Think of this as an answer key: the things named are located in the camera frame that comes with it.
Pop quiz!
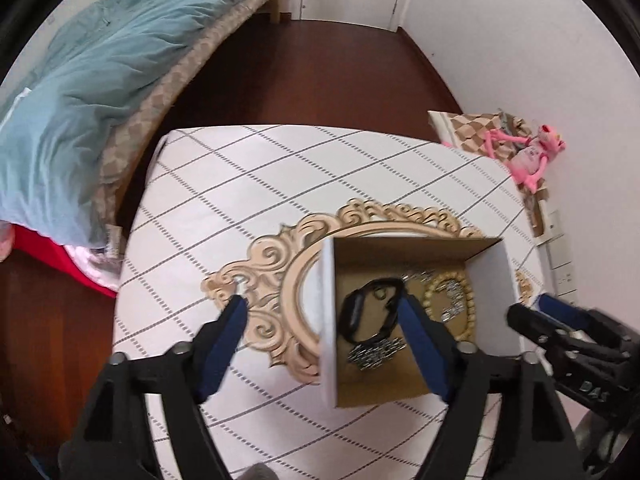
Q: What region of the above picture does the light blue duvet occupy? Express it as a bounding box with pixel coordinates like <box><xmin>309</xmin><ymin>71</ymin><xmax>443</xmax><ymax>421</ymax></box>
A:
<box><xmin>1</xmin><ymin>0</ymin><xmax>241</xmax><ymax>248</ymax></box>

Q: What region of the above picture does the pink panther plush toy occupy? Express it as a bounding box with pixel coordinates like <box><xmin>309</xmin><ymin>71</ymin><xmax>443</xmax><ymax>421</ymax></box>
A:
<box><xmin>484</xmin><ymin>125</ymin><xmax>566</xmax><ymax>194</ymax></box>

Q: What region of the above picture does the black fitness band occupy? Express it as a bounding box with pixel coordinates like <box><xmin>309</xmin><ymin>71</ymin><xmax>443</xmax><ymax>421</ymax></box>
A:
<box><xmin>337</xmin><ymin>278</ymin><xmax>406</xmax><ymax>347</ymax></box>

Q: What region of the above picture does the red bed sheet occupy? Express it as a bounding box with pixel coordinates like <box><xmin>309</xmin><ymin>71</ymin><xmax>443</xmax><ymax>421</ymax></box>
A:
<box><xmin>1</xmin><ymin>222</ymin><xmax>117</xmax><ymax>299</ymax></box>

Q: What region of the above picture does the silver chain bracelet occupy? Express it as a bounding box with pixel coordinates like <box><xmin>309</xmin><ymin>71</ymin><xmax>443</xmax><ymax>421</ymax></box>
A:
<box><xmin>347</xmin><ymin>336</ymin><xmax>409</xmax><ymax>372</ymax></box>

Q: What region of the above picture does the checkered beige mattress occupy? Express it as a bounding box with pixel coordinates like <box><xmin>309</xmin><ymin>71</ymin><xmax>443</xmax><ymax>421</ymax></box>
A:
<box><xmin>94</xmin><ymin>0</ymin><xmax>276</xmax><ymax>226</ymax></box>

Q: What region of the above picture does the white patterned tablecloth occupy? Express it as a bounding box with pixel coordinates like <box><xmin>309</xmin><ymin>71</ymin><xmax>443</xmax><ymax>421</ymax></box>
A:
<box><xmin>114</xmin><ymin>125</ymin><xmax>542</xmax><ymax>479</ymax></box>

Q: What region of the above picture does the wooden bead bracelet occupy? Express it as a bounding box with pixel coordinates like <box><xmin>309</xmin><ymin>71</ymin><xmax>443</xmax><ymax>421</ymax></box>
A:
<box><xmin>421</xmin><ymin>270</ymin><xmax>476</xmax><ymax>344</ymax></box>

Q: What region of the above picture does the white power strip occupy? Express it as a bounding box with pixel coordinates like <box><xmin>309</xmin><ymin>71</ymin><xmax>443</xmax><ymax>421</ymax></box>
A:
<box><xmin>538</xmin><ymin>209</ymin><xmax>578</xmax><ymax>306</ymax></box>

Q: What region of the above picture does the white cardboard box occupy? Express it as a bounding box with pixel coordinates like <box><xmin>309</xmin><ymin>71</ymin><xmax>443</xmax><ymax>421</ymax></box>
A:
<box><xmin>320</xmin><ymin>236</ymin><xmax>522</xmax><ymax>408</ymax></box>

